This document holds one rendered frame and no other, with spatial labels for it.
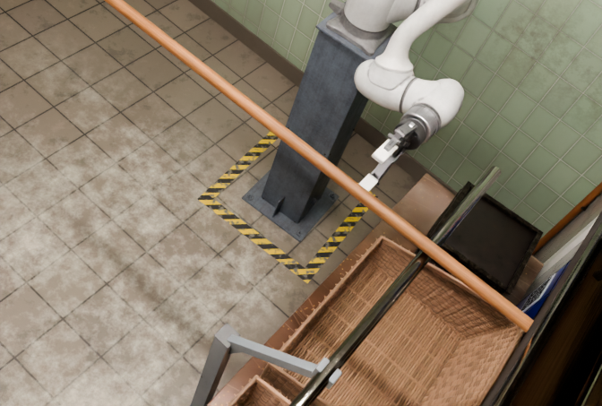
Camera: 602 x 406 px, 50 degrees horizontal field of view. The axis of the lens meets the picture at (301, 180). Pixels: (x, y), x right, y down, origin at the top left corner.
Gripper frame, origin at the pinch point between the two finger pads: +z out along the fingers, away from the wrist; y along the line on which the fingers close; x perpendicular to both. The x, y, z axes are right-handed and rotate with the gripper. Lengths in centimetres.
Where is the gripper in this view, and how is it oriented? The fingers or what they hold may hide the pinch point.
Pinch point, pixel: (369, 174)
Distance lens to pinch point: 150.5
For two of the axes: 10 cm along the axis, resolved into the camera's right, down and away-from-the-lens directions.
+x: -7.6, -6.1, 2.1
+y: -2.3, 5.7, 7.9
